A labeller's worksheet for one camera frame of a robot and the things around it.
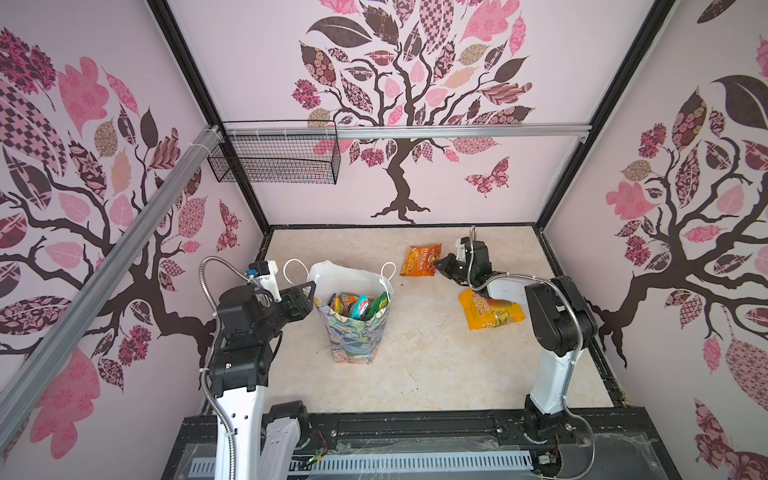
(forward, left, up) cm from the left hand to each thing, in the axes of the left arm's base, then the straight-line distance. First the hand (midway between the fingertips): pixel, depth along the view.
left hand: (309, 291), depth 69 cm
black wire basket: (+49, +14, +7) cm, 51 cm away
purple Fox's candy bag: (+10, -2, -19) cm, 21 cm away
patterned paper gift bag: (-7, -10, -12) cm, 17 cm away
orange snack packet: (+25, -30, -21) cm, 45 cm away
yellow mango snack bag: (+6, -48, -22) cm, 53 cm away
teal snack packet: (-1, -11, -7) cm, 13 cm away
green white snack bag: (+1, -17, -8) cm, 18 cm away
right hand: (+24, -34, -17) cm, 45 cm away
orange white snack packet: (+9, -6, -19) cm, 22 cm away
